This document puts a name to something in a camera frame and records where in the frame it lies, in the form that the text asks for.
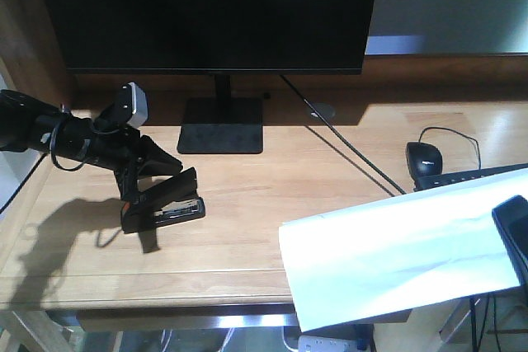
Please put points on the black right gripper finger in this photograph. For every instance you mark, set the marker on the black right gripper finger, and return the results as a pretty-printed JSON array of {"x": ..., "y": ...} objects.
[{"x": 510, "y": 218}]

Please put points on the black computer mouse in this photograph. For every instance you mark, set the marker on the black computer mouse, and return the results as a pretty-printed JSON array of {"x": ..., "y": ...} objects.
[{"x": 424, "y": 159}]

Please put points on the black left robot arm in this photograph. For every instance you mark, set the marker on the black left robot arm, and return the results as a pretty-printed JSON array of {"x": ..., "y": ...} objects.
[{"x": 29, "y": 123}]

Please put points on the grey desk cable grommet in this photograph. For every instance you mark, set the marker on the grey desk cable grommet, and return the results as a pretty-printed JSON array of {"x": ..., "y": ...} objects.
[{"x": 325, "y": 110}]

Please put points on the white power strip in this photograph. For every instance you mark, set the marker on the white power strip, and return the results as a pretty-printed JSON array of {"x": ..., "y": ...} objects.
[{"x": 347, "y": 338}]

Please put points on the black computer monitor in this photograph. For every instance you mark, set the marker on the black computer monitor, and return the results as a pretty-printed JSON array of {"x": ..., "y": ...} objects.
[{"x": 218, "y": 38}]

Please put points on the black orange stapler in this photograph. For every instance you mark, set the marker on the black orange stapler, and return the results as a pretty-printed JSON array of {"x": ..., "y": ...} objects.
[{"x": 175, "y": 200}]

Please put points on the white paper sheet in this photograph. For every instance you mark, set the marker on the white paper sheet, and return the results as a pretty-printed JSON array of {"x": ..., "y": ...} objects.
[{"x": 403, "y": 252}]

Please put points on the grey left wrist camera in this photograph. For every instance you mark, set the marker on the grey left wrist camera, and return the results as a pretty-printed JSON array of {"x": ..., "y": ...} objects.
[{"x": 130, "y": 108}]

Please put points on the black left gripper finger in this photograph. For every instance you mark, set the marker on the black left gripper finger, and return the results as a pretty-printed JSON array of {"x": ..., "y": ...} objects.
[
  {"x": 134, "y": 214},
  {"x": 154, "y": 161}
]

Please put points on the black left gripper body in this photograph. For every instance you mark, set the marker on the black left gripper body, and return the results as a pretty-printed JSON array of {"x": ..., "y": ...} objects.
[{"x": 110, "y": 151}]

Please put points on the black keyboard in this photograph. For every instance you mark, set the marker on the black keyboard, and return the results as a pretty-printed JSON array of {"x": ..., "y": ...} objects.
[{"x": 429, "y": 182}]

